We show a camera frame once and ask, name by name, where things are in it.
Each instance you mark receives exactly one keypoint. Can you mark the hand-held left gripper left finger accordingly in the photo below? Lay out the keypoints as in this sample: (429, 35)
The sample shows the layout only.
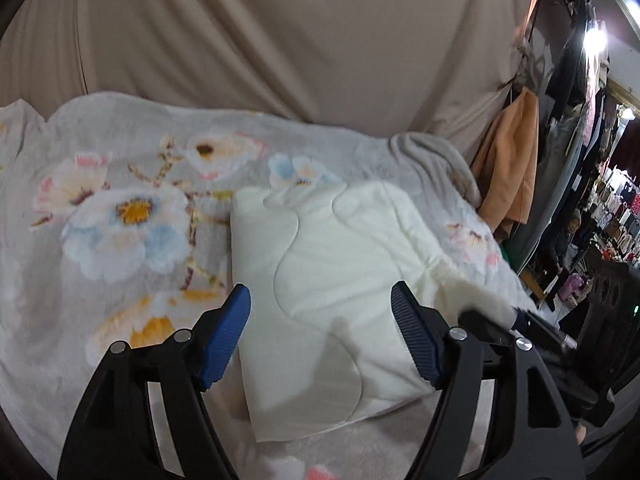
(225, 340)

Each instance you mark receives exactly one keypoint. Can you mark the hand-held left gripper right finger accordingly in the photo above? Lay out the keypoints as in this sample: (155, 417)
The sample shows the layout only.
(417, 345)

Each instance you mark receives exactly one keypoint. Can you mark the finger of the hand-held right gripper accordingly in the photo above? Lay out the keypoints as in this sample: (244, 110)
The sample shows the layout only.
(547, 335)
(485, 324)

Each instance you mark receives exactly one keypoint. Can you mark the cream quilted jacket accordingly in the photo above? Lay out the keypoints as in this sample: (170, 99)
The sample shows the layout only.
(325, 270)

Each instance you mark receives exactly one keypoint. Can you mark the rack of hanging clothes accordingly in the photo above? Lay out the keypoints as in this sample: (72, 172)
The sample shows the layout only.
(617, 210)

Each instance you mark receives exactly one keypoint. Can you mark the person's right hand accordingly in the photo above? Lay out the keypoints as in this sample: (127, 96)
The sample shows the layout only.
(581, 424)

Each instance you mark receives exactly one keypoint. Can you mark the grey floral blanket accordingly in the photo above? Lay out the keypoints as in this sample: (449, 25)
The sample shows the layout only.
(100, 260)

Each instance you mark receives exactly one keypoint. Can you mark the grey hanging garment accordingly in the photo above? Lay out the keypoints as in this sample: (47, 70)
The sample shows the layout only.
(545, 175)

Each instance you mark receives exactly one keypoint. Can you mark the orange hanging cloth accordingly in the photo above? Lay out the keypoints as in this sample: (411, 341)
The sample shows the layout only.
(510, 160)

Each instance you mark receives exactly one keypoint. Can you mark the grey fleece cloth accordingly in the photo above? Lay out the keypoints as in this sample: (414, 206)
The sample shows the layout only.
(430, 152)

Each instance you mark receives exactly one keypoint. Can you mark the dark hanging garment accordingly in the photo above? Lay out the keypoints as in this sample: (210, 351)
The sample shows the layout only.
(570, 75)

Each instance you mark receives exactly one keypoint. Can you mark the bright lamp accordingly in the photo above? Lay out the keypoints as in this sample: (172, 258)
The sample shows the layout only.
(596, 37)

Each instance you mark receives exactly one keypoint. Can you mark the beige backdrop cloth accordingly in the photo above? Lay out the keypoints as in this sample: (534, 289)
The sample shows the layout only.
(275, 35)

